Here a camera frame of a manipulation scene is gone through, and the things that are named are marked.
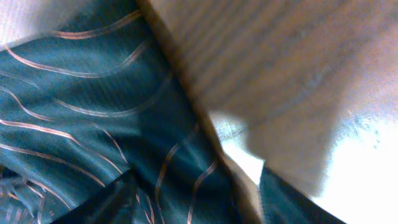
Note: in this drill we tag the black printed cycling jersey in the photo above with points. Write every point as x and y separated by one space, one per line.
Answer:
95 128

